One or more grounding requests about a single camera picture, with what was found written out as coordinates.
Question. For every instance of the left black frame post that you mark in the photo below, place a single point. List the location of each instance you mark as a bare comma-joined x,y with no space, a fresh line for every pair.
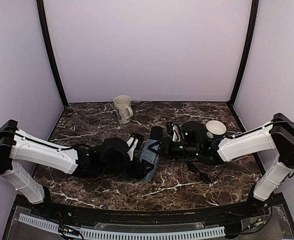
50,51

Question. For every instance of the right black frame post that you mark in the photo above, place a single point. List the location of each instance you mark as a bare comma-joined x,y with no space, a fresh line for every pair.
245,52

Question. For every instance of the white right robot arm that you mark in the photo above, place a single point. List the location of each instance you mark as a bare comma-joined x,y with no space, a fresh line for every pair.
211,146

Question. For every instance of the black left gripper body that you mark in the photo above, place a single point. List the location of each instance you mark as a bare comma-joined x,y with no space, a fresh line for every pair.
137,171

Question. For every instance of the blue textured glasses case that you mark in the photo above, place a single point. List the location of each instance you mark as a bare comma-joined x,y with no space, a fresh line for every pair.
149,156

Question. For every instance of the cream ceramic mug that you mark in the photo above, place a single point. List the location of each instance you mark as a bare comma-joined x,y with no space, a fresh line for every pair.
122,105

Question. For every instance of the white slotted cable duct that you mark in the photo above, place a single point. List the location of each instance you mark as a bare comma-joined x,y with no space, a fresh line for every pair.
105,231

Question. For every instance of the white and green bowl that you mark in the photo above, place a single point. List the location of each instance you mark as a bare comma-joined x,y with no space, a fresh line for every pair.
215,129

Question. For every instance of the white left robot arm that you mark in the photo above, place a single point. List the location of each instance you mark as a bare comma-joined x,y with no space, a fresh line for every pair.
80,160

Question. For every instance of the black frame post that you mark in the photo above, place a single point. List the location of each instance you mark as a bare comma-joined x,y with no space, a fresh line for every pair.
50,51
245,52

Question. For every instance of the black hard glasses case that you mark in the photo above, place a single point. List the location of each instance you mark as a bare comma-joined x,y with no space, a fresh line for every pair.
156,133

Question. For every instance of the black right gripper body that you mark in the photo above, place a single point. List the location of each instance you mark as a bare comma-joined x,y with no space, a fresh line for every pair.
166,144

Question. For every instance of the black frame sunglasses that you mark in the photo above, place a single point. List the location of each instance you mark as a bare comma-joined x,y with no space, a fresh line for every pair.
203,177

